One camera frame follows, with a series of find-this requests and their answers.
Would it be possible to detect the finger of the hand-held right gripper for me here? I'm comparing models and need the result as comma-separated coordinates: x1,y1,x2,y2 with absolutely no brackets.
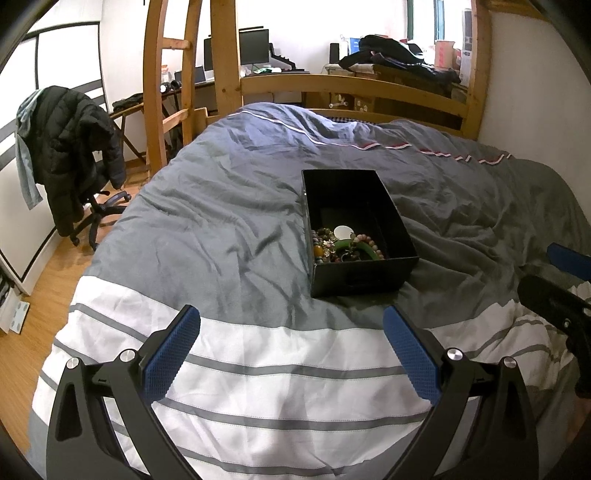
517,275,591,337
547,243,591,280

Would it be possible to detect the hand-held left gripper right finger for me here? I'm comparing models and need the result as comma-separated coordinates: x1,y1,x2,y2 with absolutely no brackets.
382,305,539,480

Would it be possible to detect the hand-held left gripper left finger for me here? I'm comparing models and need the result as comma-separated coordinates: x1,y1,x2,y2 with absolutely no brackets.
45,305,201,480

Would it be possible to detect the black storage box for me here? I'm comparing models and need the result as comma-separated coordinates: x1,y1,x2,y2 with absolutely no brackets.
301,168,420,298

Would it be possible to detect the brown and green bead bracelet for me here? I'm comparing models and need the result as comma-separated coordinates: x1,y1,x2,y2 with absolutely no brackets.
318,226,343,263

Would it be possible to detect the green jade bangle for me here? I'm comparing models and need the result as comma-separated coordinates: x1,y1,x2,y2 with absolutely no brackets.
335,240,386,263

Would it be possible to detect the grey striped duvet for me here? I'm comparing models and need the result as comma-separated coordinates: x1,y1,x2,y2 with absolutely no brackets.
28,102,591,480

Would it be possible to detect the black office chair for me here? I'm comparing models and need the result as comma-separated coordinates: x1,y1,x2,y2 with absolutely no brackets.
69,152,132,252

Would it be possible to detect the white flat floor scale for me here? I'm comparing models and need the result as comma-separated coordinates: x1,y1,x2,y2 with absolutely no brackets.
0,300,31,334

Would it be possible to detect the wooden folding stand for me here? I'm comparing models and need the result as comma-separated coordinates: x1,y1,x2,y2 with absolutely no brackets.
111,102,151,169

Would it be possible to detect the black puffer jacket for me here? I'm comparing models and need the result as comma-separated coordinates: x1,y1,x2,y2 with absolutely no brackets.
28,85,126,237

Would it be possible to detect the light blue denim shirt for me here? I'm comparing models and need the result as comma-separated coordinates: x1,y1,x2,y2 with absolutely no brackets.
16,90,44,210

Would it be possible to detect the red cardboard box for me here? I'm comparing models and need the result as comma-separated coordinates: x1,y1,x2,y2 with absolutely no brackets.
435,41,456,70

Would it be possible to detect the dark desk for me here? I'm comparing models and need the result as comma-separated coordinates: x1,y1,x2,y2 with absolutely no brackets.
159,69,312,116

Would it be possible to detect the pile of dark clothes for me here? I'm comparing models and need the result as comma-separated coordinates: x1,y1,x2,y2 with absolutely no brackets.
339,34,462,86

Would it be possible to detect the black computer monitor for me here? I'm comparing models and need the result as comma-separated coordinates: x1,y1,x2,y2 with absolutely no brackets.
239,29,270,65

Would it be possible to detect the pink bead bracelet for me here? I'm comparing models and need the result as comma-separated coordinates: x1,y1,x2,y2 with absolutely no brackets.
353,233,385,259

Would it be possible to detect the wooden bed frame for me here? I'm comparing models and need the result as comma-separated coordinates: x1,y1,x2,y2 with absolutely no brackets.
143,0,492,178

